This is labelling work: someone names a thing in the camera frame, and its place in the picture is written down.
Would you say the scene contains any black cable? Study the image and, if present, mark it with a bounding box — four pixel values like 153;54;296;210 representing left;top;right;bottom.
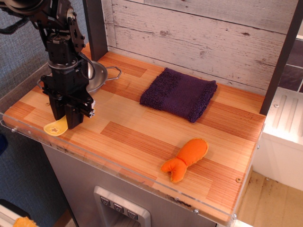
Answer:
0;17;29;35

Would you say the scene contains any dark vertical post left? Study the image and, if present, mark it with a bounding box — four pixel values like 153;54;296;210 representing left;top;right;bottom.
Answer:
82;0;108;61

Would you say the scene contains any purple folded towel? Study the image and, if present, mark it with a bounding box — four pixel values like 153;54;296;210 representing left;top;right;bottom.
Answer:
140;68;217;123

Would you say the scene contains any steel bowl with handles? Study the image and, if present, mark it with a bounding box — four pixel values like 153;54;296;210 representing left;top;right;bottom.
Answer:
37;60;122;95

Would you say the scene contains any yellow brush with white bristles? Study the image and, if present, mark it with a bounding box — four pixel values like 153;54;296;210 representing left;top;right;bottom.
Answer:
43;115;68;137

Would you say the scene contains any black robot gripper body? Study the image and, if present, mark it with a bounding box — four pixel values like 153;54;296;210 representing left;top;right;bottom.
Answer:
41;60;95;118

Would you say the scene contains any clear acrylic table guard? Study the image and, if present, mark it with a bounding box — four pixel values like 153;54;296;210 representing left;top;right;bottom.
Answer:
3;109;265;227

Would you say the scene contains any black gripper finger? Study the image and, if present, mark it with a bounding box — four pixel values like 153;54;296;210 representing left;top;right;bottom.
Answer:
64;104;84;129
49;94;66;120

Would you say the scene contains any dark vertical post right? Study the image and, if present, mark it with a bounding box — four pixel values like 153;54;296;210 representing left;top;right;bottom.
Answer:
259;0;303;115

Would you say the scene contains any grey toy fridge cabinet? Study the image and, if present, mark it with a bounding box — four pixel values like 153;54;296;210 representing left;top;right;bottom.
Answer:
43;145;216;227

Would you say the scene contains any white toy sink unit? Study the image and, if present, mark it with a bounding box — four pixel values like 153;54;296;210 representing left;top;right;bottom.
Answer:
252;35;303;192

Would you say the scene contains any silver dispenser panel with buttons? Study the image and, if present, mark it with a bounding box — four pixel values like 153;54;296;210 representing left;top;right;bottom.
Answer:
94;186;152;227

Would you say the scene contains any orange plush fish toy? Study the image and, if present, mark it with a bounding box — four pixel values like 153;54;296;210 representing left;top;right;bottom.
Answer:
160;138;209;183

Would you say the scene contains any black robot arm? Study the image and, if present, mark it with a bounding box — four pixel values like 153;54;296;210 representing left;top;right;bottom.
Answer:
0;0;95;129

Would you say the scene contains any orange plush item on floor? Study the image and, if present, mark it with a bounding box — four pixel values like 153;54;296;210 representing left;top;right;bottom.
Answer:
13;217;37;227

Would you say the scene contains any dark vertical post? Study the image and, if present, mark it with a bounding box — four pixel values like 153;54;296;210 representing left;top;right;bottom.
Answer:
259;0;303;115
82;0;108;61

